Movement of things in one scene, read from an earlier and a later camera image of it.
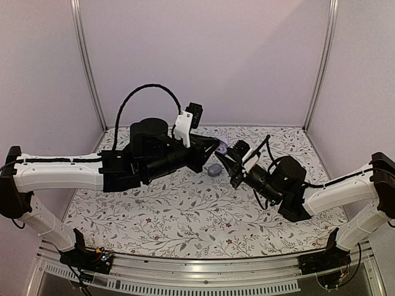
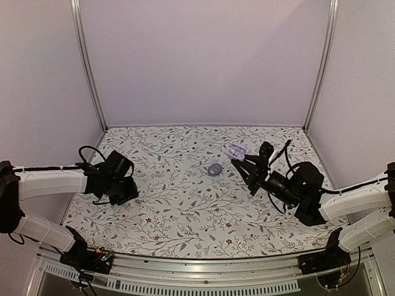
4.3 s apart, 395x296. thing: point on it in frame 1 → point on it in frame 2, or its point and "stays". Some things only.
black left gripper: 199,148 → 133,193
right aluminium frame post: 332,24 stays
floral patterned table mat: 202,215 stays
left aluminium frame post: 79,33 stays
